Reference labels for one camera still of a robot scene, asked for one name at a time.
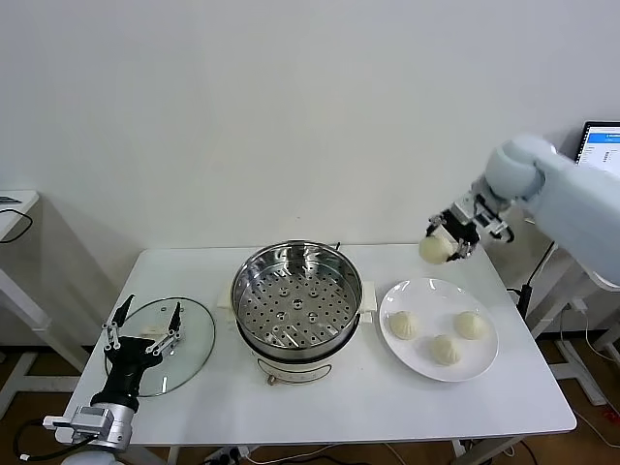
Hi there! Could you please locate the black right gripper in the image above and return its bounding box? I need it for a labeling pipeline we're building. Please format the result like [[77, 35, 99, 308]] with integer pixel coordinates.
[[426, 205, 481, 262]]

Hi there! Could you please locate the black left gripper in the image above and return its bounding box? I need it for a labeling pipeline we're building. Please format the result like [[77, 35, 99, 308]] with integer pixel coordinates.
[[101, 294, 186, 402]]

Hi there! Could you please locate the white steamed baozi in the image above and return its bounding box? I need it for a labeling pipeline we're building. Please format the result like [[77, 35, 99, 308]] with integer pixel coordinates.
[[418, 233, 459, 265], [429, 333, 464, 367], [389, 310, 420, 340], [453, 310, 489, 341]]

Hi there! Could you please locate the round glass lid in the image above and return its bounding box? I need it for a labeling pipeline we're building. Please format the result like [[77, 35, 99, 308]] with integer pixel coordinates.
[[109, 295, 217, 398]]

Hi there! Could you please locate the stainless steel steamer basket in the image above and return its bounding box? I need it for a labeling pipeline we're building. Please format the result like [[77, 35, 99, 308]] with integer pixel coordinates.
[[231, 240, 363, 353]]

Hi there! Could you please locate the white round plate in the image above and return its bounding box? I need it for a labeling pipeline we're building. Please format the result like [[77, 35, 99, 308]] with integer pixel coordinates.
[[379, 276, 500, 383]]

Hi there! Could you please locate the white side desk with laptop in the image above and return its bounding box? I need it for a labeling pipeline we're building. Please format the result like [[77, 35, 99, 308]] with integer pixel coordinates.
[[525, 232, 620, 406]]

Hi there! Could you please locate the white electric cooker base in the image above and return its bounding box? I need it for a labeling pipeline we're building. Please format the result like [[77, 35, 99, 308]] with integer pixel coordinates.
[[216, 279, 378, 388]]

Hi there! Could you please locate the open grey laptop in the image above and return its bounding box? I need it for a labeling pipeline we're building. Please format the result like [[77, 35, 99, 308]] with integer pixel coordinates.
[[575, 120, 620, 178]]

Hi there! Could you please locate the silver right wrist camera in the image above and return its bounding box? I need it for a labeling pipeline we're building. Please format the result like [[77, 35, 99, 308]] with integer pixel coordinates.
[[483, 212, 515, 243]]

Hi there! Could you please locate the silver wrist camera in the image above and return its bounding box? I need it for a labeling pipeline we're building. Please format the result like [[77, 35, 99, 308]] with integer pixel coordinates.
[[483, 212, 515, 243], [42, 405, 116, 445]]

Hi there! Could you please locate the black laptop charging cable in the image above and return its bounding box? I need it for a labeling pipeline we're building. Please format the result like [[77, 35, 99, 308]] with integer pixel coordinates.
[[507, 241, 558, 319]]

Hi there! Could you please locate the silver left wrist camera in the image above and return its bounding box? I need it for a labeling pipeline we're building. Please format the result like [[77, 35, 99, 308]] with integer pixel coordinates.
[[42, 405, 116, 445]]

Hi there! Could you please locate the black looped desk cable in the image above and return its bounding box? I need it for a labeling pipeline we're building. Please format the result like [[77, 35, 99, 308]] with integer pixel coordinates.
[[0, 207, 34, 243]]

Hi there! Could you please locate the white side desk with cable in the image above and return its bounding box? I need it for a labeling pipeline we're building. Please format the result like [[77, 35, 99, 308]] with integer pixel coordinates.
[[0, 188, 93, 422]]

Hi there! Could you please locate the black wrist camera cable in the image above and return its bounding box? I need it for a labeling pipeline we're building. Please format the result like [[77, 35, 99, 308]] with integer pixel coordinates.
[[13, 418, 93, 461]]

